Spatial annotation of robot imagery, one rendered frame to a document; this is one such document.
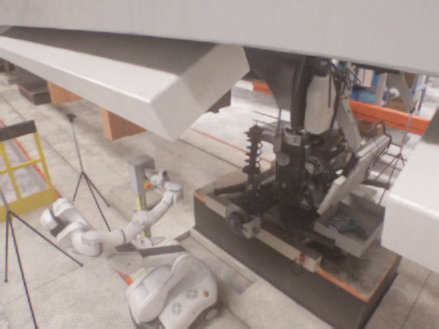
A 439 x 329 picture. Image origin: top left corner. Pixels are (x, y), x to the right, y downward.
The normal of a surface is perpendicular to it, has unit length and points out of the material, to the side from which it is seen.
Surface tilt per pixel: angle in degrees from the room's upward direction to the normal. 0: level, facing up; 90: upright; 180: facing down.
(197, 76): 90
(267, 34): 90
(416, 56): 90
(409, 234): 117
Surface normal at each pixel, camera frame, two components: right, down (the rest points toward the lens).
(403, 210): -0.65, 0.69
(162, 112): 0.69, 0.34
